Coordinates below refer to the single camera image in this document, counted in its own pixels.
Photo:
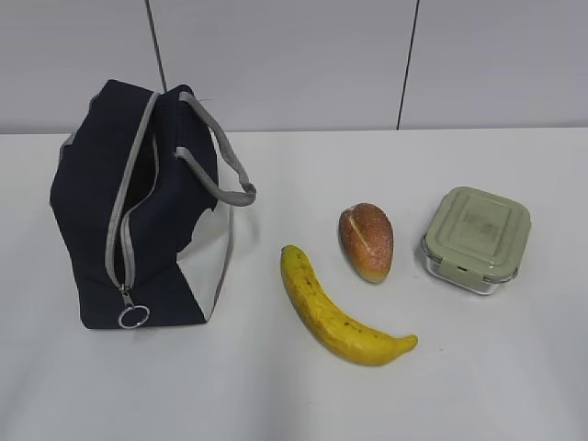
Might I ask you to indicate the brown bread roll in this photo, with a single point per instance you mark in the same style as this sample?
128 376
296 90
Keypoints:
366 234

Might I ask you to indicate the yellow banana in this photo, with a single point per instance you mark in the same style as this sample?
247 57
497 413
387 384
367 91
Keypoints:
347 338

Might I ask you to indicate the navy blue lunch bag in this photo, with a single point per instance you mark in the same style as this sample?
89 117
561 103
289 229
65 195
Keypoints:
133 183

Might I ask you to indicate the green lidded glass container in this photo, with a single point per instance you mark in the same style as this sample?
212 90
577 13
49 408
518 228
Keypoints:
476 240

